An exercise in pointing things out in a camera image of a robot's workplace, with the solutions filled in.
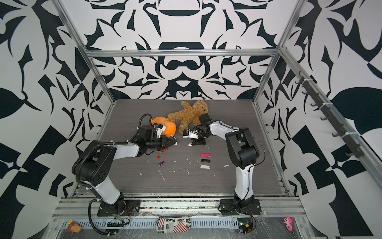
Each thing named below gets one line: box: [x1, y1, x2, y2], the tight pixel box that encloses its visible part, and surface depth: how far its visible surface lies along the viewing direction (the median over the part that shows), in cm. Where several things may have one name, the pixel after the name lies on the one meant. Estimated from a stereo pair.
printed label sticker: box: [155, 216, 192, 234], surface depth 69 cm
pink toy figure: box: [283, 216, 296, 235], surface depth 71 cm
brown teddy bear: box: [167, 100, 209, 135], surface depth 106 cm
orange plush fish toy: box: [150, 116, 177, 138], surface depth 98 cm
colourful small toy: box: [65, 219, 83, 234], surface depth 69 cm
